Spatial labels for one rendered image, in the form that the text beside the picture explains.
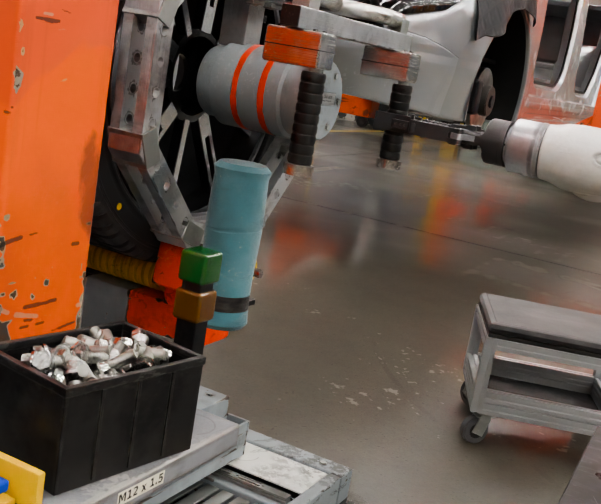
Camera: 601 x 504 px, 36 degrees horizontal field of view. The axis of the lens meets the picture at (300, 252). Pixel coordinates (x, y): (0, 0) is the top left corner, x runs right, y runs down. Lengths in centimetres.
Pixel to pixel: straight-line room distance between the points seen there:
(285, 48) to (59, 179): 38
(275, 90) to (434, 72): 272
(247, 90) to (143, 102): 21
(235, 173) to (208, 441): 44
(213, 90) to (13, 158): 53
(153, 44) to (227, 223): 28
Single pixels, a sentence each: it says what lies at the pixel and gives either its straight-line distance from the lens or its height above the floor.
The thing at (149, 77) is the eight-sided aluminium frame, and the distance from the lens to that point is 133.
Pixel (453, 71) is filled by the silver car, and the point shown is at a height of 96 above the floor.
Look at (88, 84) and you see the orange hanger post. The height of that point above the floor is 84.
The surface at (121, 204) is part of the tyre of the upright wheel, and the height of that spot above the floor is 64.
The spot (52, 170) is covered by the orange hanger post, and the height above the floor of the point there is 74.
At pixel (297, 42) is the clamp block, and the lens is 130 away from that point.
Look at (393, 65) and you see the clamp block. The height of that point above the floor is 92.
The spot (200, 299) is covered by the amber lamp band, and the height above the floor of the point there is 60.
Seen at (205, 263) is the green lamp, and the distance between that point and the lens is 113.
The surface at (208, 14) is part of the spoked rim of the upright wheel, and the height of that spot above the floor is 96.
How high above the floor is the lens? 91
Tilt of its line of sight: 12 degrees down
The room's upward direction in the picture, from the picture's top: 10 degrees clockwise
